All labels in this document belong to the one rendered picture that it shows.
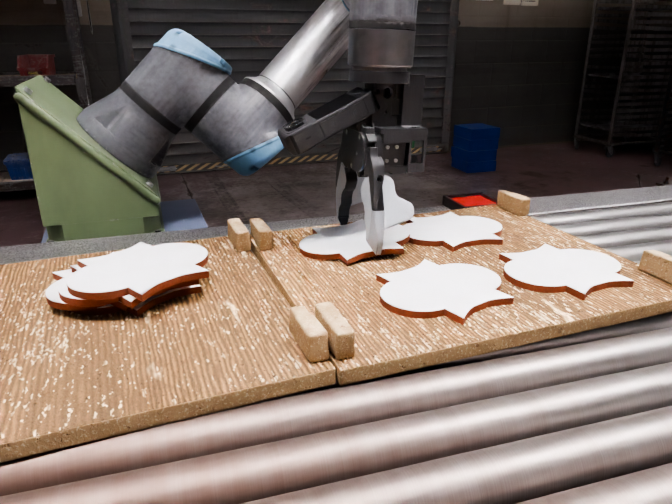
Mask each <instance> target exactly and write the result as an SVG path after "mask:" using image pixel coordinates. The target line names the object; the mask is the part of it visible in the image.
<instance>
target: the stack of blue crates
mask: <svg viewBox="0 0 672 504"><path fill-rule="evenodd" d="M499 137H500V128H499V127H495V126H491V125H487V124H483V123H475V124H459V125H454V137H453V146H452V147H451V157H452V163H451V166H452V167H454V168H456V169H458V170H461V171H463V172H465V173H478V172H490V171H496V155H497V149H498V142H499Z"/></svg>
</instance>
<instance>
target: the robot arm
mask: <svg viewBox="0 0 672 504"><path fill-rule="evenodd" d="M417 5H418V0H325V1H324V2H323V3H322V4H321V6H320V7H319V8H318V9H317V10H316V11H315V12H314V14H313V15H312V16H311V17H310V18H309V19H308V20H307V21H306V23H305V24H304V25H303V26H302V27H301V28H300V29H299V30H298V32H297V33H296V34H295V35H294V36H293V37H292V38H291V40H290V41H289V42H288V43H287V44H286V45H285V46H284V47H283V49H282V50H281V51H280V52H279V53H278V54H277V55H276V56H275V58H274V59H273V60H272V61H271V62H270V63H269V64H268V65H267V67H266V68H265V69H264V70H263V71H262V72H261V73H260V75H259V76H257V77H245V78H244V79H243V80H242V81H241V82H240V83H239V84H237V83H236V82H235V81H234V80H233V79H232V78H230V77H229V75H231V72H232V67H231V66H230V65H229V64H228V63H227V62H226V61H225V60H224V59H222V58H221V57H220V56H219V55H218V54H216V53H215V52H214V51H213V50H211V49H210V48H209V47H207V46H206V45H204V44H203V43H202V42H200V41H199V40H197V39H196V38H194V37H193V36H191V35H190V34H188V33H187V32H185V31H183V30H180V29H172V30H169V31H168V32H167V33H166V34H165V35H164V36H163V37H162V38H161V39H160V40H159V41H158V43H155V44H154V45H153V46H154V47H153V48H152V49H151V50H150V52H149V53H148V54H147V55H146V56H145V57H144V59H143V60H142V61H141V62H140V63H139V64H138V65H137V67H136V68H135V69H134V70H133V71H132V72H131V74H130V75H129V76H128V77H127V78H126V79H125V81H124V82H123V83H122V84H121V85H120V86H119V87H118V89H117V90H115V91H114V92H113V93H111V94H109V95H107V96H106V97H104V98H102V99H100V100H99V101H97V102H95V103H93V104H92V105H90V106H88V107H86V108H85V109H84V110H83V111H82V112H81V113H80V114H79V115H78V117H77V118H76V120H77V122H78V124H79V125H80V126H81V127H82V128H83V130H84V131H85V132H86V133H87V134H88V135H89V136H90V137H91V138H92V139H93V140H95V141H96V142H97V143H98V144H99V145H100V146H101V147H103V148H104V149H105V150H106V151H107V152H109V153H110V154H111V155H112V156H114V157H115V158H116V159H118V160H119V161H120V162H122V163H123V164H125V165H126V166H127V167H129V168H130V169H132V170H133V171H135V172H137V173H138V174H140V175H142V176H144V177H146V178H149V179H152V178H153V177H154V176H155V175H156V174H157V172H158V171H159V170H160V168H161V166H162V163H163V161H164V159H165V156H166V154H167V151H168V149H169V147H170V144H171V142H172V140H173V138H174V137H175V136H176V134H177V133H178V132H179V131H180V130H181V129H182V128H183V127H185V128H186V129H187V130H188V131H189V132H191V133H192V134H193V135H194V136H195V137H196V138H197V139H198V140H200V141H201V142H202V143H203V144H204V145H205V146H206V147H208V148H209V149H210V150H211V151H212V152H213V153H214V154H216V155H217V156H218V157H219V158H220V159H221V160H222V161H224V162H223V163H224V164H227V165H228V166H230V167H231V168H232V169H233V170H235V171H236V172H237V173H238V174H240V175H242V176H249V175H251V174H253V173H255V172H256V171H258V170H259V169H260V168H261V167H263V166H264V165H265V164H266V163H268V162H269V161H270V160H271V159H272V158H273V157H275V156H276V155H277V154H278V153H279V152H280V151H281V150H282V149H283V148H285V149H287V150H288V151H289V152H290V153H291V154H293V155H299V154H302V153H304V152H306V151H308V150H310V149H312V148H313V147H315V146H316V145H317V144H319V143H321V142H323V141H324V140H326V139H328V138H330V137H332V136H334V135H335V134H337V133H339V132H341V131H343V134H342V141H341V146H340V149H339V153H338V158H337V168H336V211H337V219H338V221H339V223H340V225H347V223H348V219H349V210H350V206H352V205H355V204H358V203H361V202H363V204H364V210H365V217H364V221H365V226H366V241H367V243H368V244H369V246H370V247H371V249H372V250H373V252H374V254H375V255H381V251H382V246H383V239H384V230H385V229H388V228H390V227H393V226H395V225H398V224H400V223H403V222H406V221H408V220H410V219H411V218H412V217H413V214H414V208H413V205H412V204H411V203H410V202H409V201H406V200H404V199H402V198H400V197H398V196H397V195H396V192H395V186H394V182H393V180H392V178H391V177H389V176H388V175H385V173H389V174H406V172H407V173H414V172H424V167H425V156H426V145H427V134H428V128H424V127H422V126H421V120H422V109H423V97H424V86H425V75H419V74H412V73H410V72H407V68H411V67H412V66H413V58H414V45H415V33H416V31H415V29H416V25H415V24H416V17H417ZM347 49H348V64H349V65H350V66H353V69H349V78H348V81H353V82H364V89H363V88H360V87H356V88H354V89H352V90H350V91H348V92H346V93H345V94H343V95H341V96H339V97H337V98H335V99H333V100H332V101H330V102H328V103H326V104H324V105H322V106H321V107H319V108H317V109H315V110H313V111H311V112H309V113H308V114H306V115H304V116H302V117H298V118H296V119H295V117H294V110H295V109H296V108H297V107H298V106H299V104H300V103H301V102H302V101H303V100H304V99H305V97H306V96H307V95H308V94H309V93H310V92H311V90H312V89H313V88H314V87H315V86H316V85H317V84H318V82H319V81H320V80H321V79H322V78H323V77H324V75H325V74H326V73H327V72H328V71H329V70H330V68H331V67H332V66H333V65H334V64H335V63H336V61H337V60H338V59H339V58H340V57H341V56H342V55H343V53H344V52H345V51H346V50H347ZM415 141H423V146H422V158H421V163H417V155H415V154H412V153H411V150H412V148H414V145H415Z"/></svg>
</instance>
